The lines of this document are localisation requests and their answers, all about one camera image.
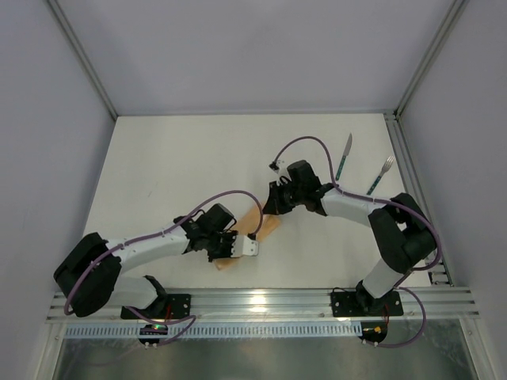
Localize right side aluminium rail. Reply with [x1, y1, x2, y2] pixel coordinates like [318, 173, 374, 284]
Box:
[383, 112, 454, 287]

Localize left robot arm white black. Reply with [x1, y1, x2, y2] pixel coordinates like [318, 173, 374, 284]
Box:
[53, 203, 237, 319]

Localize green handled fork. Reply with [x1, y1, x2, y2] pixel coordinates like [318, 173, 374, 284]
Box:
[367, 156, 395, 195]

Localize right controller board yellow plug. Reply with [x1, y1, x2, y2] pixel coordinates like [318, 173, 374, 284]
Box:
[360, 321, 388, 344]

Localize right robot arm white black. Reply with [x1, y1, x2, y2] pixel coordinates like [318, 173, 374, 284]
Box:
[263, 160, 437, 315]

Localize green handled knife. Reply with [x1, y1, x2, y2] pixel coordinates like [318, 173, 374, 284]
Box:
[335, 133, 353, 181]

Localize aluminium rail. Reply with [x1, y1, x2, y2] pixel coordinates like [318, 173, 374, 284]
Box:
[383, 112, 454, 287]
[45, 287, 481, 322]

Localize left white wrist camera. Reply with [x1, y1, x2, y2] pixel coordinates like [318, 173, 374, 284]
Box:
[231, 235, 259, 258]

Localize right corner aluminium post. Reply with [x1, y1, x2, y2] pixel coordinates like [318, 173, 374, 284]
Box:
[394, 0, 469, 119]

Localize corner aluminium post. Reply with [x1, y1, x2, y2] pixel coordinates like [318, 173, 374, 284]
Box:
[394, 0, 469, 119]
[44, 0, 119, 121]

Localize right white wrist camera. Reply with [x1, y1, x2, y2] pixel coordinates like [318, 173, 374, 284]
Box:
[269, 160, 288, 177]

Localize beige satin napkin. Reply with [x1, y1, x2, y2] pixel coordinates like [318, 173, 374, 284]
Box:
[212, 203, 283, 273]

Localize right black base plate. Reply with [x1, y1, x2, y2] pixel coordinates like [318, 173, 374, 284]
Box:
[330, 287, 404, 317]

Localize left corner aluminium post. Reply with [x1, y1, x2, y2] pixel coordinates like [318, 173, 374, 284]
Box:
[44, 0, 119, 121]

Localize slotted grey cable duct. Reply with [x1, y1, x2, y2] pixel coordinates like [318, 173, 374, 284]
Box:
[64, 321, 363, 339]

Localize left controller board with led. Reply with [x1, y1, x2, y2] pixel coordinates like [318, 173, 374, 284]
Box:
[138, 324, 168, 348]

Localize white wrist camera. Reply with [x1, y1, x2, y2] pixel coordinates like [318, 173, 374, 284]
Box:
[269, 160, 288, 177]
[231, 235, 259, 258]

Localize front aluminium rail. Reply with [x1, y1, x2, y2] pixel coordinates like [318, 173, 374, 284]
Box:
[45, 287, 481, 322]

